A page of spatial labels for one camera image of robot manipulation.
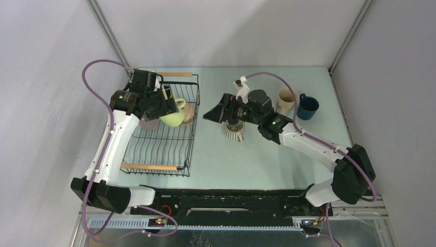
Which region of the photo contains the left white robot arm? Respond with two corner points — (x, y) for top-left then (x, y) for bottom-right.
(70, 69), (176, 214)

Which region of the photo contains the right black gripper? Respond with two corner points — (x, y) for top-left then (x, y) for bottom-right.
(203, 94), (261, 126)

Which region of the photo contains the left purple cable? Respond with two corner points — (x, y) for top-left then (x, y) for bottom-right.
(81, 59), (179, 238)

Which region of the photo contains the black wire dish rack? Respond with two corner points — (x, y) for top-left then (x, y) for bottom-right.
(120, 72), (200, 177)

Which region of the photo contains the mauve cup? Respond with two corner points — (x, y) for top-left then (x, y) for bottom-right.
(139, 118), (160, 131)

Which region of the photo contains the white ribbed mug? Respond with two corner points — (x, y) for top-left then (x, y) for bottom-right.
(223, 121), (245, 143)

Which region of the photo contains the dark blue mug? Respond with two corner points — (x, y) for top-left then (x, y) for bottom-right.
(296, 94), (320, 120)

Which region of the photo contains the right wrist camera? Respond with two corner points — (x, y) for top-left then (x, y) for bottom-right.
(233, 76), (250, 103)

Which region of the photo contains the seashell coral print mug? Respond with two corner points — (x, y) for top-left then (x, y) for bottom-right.
(275, 87), (299, 116)

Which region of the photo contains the peach teapot-shaped cup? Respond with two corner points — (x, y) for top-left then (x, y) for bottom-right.
(181, 102), (195, 126)

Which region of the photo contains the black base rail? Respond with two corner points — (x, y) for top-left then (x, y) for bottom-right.
(150, 188), (333, 228)

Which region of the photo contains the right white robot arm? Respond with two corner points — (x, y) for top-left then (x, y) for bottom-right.
(203, 90), (376, 215)

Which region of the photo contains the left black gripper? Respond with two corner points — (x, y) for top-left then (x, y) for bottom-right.
(144, 84), (179, 122)

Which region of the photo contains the light green cup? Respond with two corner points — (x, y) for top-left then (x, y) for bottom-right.
(159, 98), (186, 127)

